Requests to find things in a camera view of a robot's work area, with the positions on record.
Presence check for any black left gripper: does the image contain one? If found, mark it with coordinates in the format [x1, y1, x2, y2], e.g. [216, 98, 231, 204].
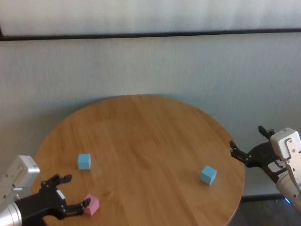
[14, 173, 92, 221]

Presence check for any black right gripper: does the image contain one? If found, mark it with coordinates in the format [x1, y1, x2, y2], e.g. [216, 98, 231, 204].
[229, 125, 290, 187]

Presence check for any pink cube block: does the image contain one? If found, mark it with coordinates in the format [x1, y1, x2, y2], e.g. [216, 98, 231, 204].
[84, 194, 100, 216]

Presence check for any light blue cube block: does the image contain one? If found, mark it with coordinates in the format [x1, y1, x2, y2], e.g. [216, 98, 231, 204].
[77, 153, 92, 170]
[200, 165, 217, 186]

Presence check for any black wall rail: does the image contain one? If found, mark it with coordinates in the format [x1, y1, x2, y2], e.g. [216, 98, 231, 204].
[0, 22, 301, 42]

